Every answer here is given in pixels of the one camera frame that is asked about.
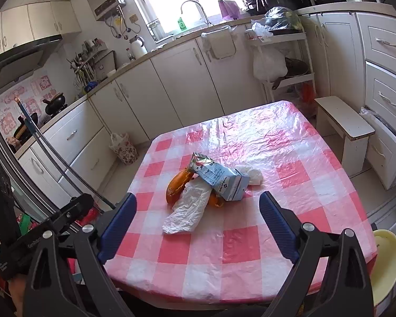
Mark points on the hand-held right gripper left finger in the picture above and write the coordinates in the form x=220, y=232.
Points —
x=117, y=228

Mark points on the person's left hand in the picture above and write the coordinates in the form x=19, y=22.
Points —
x=17, y=290

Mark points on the yellow plastic bin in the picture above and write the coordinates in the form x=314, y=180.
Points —
x=386, y=264

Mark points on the white upper cabinets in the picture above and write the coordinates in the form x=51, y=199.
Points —
x=36, y=23

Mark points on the white hanging door bin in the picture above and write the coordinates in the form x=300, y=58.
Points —
x=221, y=44

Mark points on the white kettle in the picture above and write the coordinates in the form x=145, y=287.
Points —
x=138, y=46

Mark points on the yellow black pan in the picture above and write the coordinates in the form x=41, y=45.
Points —
x=23, y=130

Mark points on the white trolley rack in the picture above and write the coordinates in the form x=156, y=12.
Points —
x=300, y=38

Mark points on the blue drink carton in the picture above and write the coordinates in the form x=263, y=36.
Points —
x=224, y=180

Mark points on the long white tissue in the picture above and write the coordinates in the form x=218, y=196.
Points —
x=184, y=211

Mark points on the black range hood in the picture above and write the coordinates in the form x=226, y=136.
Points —
x=23, y=56

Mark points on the black plastic bag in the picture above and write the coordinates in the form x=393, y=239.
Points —
x=282, y=18

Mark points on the pink checkered tablecloth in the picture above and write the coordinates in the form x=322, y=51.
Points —
x=250, y=138

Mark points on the purple bag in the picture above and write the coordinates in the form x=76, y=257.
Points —
x=231, y=8

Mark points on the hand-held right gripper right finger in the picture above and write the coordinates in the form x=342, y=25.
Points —
x=279, y=228

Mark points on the white plastic bag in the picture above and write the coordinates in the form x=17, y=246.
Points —
x=269, y=64

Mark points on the black frying pan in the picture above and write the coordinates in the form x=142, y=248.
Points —
x=293, y=67

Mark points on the green bottle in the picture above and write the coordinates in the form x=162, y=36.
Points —
x=181, y=23

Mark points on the metal faucet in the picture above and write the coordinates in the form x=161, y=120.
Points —
x=193, y=5

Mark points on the white stool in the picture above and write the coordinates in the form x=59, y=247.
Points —
x=343, y=119

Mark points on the white kitchen cabinets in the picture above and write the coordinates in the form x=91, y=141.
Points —
x=184, y=82

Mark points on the floral bin with white bag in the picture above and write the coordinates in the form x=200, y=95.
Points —
x=125, y=150

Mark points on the black wok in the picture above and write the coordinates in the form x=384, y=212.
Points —
x=54, y=105

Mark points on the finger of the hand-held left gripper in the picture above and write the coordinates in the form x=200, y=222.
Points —
x=76, y=209

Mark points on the utensil rack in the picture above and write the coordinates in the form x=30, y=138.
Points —
x=92, y=59

